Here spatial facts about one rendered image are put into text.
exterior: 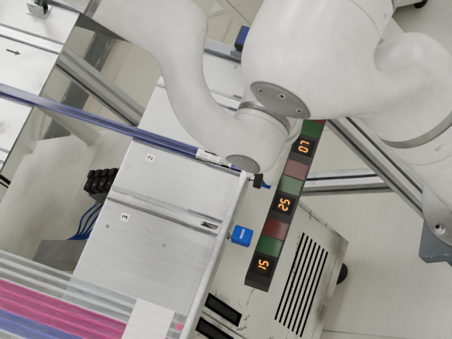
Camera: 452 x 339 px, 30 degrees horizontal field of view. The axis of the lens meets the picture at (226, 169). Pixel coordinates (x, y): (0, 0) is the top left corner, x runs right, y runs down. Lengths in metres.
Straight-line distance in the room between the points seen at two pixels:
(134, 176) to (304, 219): 0.67
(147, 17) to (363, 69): 0.34
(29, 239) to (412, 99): 1.26
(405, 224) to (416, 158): 1.14
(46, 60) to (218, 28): 1.74
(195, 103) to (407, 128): 0.27
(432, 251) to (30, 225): 1.14
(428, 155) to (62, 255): 0.97
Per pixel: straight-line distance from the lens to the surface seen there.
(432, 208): 1.12
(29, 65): 1.49
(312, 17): 0.79
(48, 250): 1.79
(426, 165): 0.97
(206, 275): 1.28
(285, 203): 1.36
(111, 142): 1.93
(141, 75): 3.36
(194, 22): 1.07
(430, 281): 1.98
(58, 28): 1.53
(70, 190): 1.95
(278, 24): 0.79
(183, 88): 1.05
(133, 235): 1.33
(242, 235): 1.32
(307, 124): 1.43
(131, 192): 1.36
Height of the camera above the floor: 1.54
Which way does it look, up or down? 36 degrees down
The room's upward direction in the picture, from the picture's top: 51 degrees counter-clockwise
